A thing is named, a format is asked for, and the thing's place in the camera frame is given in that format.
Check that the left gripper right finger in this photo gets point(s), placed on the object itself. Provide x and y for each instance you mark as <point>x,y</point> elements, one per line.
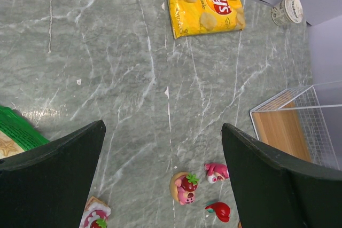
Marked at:
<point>274,189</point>

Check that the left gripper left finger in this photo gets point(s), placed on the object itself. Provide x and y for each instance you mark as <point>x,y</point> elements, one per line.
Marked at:
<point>49,185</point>

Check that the strawberry cake slice toy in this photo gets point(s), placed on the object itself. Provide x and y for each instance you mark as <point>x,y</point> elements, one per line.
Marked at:
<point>95,215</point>

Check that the Chobani yogurt cup behind shelf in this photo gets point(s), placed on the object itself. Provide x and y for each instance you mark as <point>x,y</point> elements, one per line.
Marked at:
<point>287,12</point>

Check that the green chips bag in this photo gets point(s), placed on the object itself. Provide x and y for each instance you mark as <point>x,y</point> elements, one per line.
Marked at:
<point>17,134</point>

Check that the pink bear strawberry donut toy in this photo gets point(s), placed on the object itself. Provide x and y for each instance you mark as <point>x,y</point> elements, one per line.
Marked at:
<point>182,187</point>

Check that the yellow Lays chips bag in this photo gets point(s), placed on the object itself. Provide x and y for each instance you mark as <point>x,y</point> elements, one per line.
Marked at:
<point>194,17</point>

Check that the white wire wooden shelf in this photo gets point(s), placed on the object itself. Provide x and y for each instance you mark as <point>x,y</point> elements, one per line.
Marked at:
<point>304,122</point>

